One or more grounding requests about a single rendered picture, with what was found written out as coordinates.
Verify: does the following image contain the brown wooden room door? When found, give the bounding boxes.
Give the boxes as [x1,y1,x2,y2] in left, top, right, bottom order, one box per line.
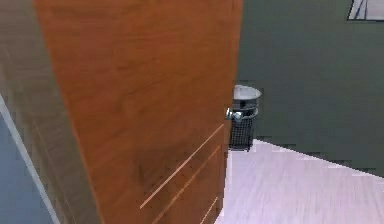
[0,0,244,224]

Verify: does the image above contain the silver door handle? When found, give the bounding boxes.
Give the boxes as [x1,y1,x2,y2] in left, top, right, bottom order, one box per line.
[225,107,244,122]

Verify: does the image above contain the black wire mesh bin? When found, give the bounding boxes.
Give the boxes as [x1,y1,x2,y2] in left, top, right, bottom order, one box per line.
[228,84,263,152]

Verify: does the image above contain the framed wall picture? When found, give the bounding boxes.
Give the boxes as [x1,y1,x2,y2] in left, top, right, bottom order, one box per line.
[346,0,384,22]

